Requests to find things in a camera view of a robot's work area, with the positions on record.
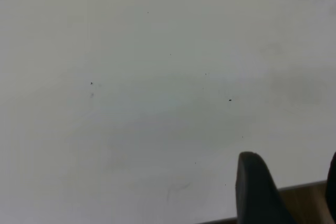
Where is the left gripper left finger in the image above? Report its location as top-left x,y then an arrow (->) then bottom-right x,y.
235,151 -> 298,224

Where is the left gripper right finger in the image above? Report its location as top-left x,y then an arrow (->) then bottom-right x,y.
324,151 -> 336,222

